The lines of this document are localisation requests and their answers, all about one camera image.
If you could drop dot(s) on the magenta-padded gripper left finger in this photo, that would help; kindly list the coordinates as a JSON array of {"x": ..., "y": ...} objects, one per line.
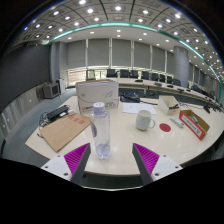
[{"x": 76, "y": 159}]

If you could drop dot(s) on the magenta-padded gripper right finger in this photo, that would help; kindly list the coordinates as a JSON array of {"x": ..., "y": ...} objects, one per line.
[{"x": 148, "y": 159}]

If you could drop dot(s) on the clear plastic water bottle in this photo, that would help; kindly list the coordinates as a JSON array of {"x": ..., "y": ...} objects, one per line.
[{"x": 100, "y": 133}]

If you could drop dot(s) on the brown paper envelope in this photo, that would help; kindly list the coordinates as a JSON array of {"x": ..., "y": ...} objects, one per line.
[{"x": 63, "y": 131}]

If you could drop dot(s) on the flat round red coaster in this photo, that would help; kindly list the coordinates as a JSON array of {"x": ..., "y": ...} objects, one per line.
[{"x": 165, "y": 127}]

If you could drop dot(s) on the white ceramic mug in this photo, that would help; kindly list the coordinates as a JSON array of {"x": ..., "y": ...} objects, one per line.
[{"x": 143, "y": 120}]

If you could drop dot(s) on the small white charger block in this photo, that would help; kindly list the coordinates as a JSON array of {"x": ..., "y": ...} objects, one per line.
[{"x": 71, "y": 112}]

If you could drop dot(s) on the white remote control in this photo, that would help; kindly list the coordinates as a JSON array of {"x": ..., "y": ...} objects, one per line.
[{"x": 177, "y": 121}]

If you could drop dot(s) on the black power strip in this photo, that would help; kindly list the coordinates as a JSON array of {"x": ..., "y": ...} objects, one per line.
[{"x": 56, "y": 112}]

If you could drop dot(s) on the white printed paper sheet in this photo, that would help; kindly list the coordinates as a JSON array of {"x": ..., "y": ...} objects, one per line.
[{"x": 138, "y": 108}]

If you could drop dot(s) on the red-sided open cardboard box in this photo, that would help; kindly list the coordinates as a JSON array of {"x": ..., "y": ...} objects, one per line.
[{"x": 191, "y": 127}]

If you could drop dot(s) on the beige compartment organizer box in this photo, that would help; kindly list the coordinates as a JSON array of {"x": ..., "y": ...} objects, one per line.
[{"x": 166, "y": 106}]

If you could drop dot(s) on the black marker pen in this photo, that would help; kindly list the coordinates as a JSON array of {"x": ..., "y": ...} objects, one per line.
[{"x": 174, "y": 106}]

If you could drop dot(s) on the large white cardboard box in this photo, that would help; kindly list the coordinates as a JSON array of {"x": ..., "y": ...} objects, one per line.
[{"x": 96, "y": 95}]

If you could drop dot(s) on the grey box monitor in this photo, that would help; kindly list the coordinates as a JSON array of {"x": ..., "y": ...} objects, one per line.
[{"x": 50, "y": 90}]

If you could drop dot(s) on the row of black office chairs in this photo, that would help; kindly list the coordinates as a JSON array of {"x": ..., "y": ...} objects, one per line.
[{"x": 125, "y": 73}]

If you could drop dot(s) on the recessed ceiling lights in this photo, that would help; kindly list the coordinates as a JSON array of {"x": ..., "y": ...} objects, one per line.
[{"x": 118, "y": 8}]

